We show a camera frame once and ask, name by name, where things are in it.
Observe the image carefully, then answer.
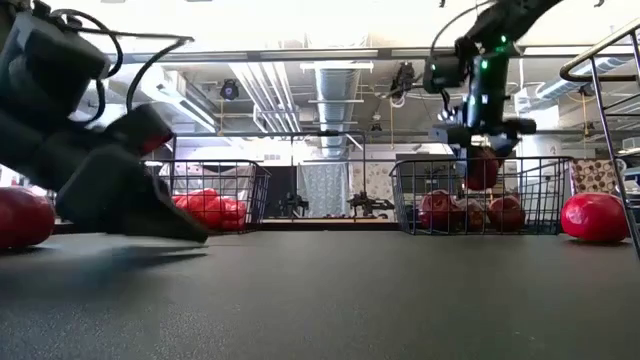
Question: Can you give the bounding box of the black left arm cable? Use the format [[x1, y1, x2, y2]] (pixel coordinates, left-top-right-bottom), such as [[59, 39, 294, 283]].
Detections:
[[49, 7, 196, 111]]

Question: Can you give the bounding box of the gold wire basket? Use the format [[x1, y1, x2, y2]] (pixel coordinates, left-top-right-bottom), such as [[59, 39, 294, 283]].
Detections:
[[558, 18, 640, 261]]

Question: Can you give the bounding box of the black table mat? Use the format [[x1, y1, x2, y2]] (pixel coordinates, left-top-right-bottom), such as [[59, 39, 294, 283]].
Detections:
[[0, 229, 640, 360]]

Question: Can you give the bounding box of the dark red apple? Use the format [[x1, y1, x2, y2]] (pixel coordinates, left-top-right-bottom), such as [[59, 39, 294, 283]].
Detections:
[[487, 194, 527, 232], [418, 188, 460, 232], [464, 145, 501, 192]]

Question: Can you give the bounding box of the red tomato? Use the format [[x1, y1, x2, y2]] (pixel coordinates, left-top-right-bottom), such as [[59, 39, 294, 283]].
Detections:
[[559, 192, 631, 245], [0, 186, 57, 250]]

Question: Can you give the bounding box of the black camera on mount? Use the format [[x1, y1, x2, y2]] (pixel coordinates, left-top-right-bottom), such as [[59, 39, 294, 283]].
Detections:
[[389, 62, 419, 99]]

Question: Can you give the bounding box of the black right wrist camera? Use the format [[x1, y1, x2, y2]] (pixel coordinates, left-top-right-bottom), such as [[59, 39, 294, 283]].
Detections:
[[423, 53, 467, 95]]

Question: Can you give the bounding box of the grey patterned curtain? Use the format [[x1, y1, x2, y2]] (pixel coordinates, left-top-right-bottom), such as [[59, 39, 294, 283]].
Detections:
[[297, 162, 351, 219]]

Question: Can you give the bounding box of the grey overhead rig beam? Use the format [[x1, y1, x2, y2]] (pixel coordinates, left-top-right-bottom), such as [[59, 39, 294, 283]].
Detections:
[[119, 47, 640, 64]]

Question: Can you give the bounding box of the brown dotted panel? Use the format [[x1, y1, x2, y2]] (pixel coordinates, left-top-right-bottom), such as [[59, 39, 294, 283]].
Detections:
[[569, 158, 621, 196]]

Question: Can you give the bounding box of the silver ventilation duct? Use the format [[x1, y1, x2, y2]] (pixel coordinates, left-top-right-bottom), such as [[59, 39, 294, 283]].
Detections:
[[313, 67, 362, 159]]

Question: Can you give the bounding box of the black wire basket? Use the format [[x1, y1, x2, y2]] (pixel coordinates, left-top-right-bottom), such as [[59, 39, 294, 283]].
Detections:
[[144, 158, 272, 235], [388, 155, 575, 236]]

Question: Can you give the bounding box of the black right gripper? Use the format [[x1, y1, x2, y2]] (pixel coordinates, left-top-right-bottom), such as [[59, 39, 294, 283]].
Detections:
[[445, 94, 539, 164]]

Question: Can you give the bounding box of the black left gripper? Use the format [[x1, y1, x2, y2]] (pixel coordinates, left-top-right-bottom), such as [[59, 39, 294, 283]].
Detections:
[[0, 103, 210, 244]]

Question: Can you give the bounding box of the black dome camera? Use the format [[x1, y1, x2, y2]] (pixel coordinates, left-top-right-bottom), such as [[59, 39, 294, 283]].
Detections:
[[218, 78, 241, 102]]

